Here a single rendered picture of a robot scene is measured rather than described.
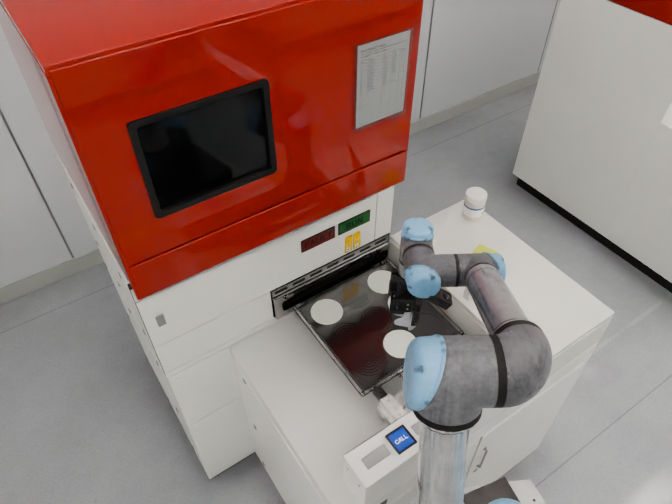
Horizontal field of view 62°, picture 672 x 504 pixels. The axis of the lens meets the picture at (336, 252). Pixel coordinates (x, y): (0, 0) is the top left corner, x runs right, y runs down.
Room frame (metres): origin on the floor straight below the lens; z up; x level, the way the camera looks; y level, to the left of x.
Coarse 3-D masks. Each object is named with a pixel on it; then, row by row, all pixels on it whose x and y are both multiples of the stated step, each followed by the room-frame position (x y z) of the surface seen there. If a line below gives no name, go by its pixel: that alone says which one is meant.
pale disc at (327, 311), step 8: (320, 304) 1.08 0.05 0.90; (328, 304) 1.08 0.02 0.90; (336, 304) 1.08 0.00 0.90; (312, 312) 1.05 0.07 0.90; (320, 312) 1.05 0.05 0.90; (328, 312) 1.05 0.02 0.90; (336, 312) 1.05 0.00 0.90; (320, 320) 1.02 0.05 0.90; (328, 320) 1.02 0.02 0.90; (336, 320) 1.02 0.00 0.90
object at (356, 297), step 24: (384, 264) 1.25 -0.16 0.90; (336, 288) 1.15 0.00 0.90; (360, 288) 1.15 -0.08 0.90; (360, 312) 1.05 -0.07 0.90; (384, 312) 1.05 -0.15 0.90; (432, 312) 1.05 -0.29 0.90; (336, 336) 0.96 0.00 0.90; (360, 336) 0.96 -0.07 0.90; (384, 336) 0.96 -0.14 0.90; (360, 360) 0.88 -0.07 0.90; (384, 360) 0.88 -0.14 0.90; (360, 384) 0.80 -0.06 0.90
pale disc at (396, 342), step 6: (396, 330) 0.98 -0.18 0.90; (402, 330) 0.98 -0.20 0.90; (390, 336) 0.96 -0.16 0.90; (396, 336) 0.96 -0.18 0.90; (402, 336) 0.96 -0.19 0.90; (408, 336) 0.96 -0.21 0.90; (384, 342) 0.94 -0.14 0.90; (390, 342) 0.94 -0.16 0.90; (396, 342) 0.94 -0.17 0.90; (402, 342) 0.94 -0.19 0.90; (408, 342) 0.94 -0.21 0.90; (390, 348) 0.92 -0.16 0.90; (396, 348) 0.92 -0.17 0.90; (402, 348) 0.92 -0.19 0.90; (390, 354) 0.90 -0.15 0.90; (396, 354) 0.90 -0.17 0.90; (402, 354) 0.90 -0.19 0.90
